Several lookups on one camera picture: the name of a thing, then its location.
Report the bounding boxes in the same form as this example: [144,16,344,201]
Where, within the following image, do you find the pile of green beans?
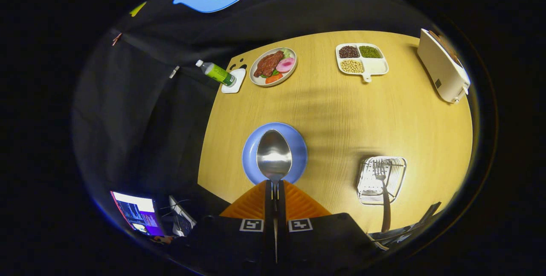
[359,45,382,59]

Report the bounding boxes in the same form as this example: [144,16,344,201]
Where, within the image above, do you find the white divided bean tray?
[335,43,389,83]

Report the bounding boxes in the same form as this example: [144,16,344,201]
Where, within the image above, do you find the pink ham slice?
[276,57,296,74]

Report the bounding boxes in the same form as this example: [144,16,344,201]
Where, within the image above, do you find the grey keyboard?
[168,195,197,237]

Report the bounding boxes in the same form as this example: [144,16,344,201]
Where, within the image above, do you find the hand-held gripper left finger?
[184,179,274,268]

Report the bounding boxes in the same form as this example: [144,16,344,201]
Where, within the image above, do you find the pile of yellow soybeans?
[340,59,365,74]

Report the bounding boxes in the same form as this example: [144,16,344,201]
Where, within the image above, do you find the brown bread slice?
[428,30,460,67]

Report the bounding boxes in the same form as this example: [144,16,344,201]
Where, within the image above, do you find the brown steak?
[254,50,285,78]

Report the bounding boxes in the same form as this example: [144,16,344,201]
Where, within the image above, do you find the white square coaster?
[221,68,247,94]

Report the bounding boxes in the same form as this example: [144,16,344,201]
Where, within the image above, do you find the black backdrop cloth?
[72,0,431,242]

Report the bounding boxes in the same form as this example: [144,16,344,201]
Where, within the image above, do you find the blue round plate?
[242,122,308,185]

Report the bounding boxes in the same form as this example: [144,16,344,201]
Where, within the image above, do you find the metal spoon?
[256,129,293,264]

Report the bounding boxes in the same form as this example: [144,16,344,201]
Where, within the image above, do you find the white toaster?
[417,28,471,104]

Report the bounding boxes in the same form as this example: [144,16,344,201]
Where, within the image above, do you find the lit computer monitor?
[110,191,165,237]

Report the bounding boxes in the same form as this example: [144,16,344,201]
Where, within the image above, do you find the beige food plate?
[249,47,297,87]

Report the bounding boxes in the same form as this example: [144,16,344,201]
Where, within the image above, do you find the metal wire basket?
[357,156,407,205]

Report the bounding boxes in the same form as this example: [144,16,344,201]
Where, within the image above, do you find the green label plastic bottle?
[195,59,236,87]

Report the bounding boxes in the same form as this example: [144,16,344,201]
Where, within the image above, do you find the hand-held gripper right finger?
[276,179,378,270]

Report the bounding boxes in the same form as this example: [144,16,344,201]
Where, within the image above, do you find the metal fork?
[372,160,393,233]

